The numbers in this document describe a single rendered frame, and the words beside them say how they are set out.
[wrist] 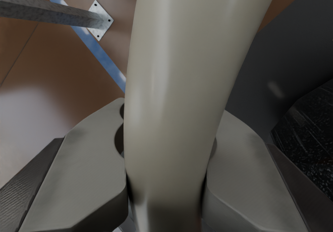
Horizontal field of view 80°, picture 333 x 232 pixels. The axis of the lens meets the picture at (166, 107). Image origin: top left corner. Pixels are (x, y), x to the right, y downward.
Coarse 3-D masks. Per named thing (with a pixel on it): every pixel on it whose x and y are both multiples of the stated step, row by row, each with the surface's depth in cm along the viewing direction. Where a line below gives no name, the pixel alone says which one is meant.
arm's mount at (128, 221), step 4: (128, 216) 72; (128, 220) 72; (124, 224) 70; (128, 224) 71; (132, 224) 72; (116, 228) 67; (120, 228) 68; (124, 228) 69; (128, 228) 70; (132, 228) 71
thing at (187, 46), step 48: (144, 0) 4; (192, 0) 4; (240, 0) 4; (144, 48) 4; (192, 48) 4; (240, 48) 4; (144, 96) 5; (192, 96) 4; (144, 144) 5; (192, 144) 5; (144, 192) 6; (192, 192) 6
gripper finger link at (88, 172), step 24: (96, 120) 9; (120, 120) 9; (72, 144) 8; (96, 144) 8; (120, 144) 10; (72, 168) 7; (96, 168) 7; (120, 168) 7; (48, 192) 6; (72, 192) 6; (96, 192) 6; (120, 192) 6; (48, 216) 5; (72, 216) 5; (96, 216) 6; (120, 216) 7
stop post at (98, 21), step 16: (0, 0) 82; (16, 0) 89; (32, 0) 98; (96, 0) 143; (0, 16) 87; (16, 16) 93; (32, 16) 99; (48, 16) 106; (64, 16) 114; (80, 16) 124; (96, 16) 141; (96, 32) 150
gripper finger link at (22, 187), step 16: (48, 144) 8; (32, 160) 7; (48, 160) 7; (16, 176) 6; (32, 176) 6; (0, 192) 6; (16, 192) 6; (32, 192) 6; (0, 208) 6; (16, 208) 6; (0, 224) 5; (16, 224) 5
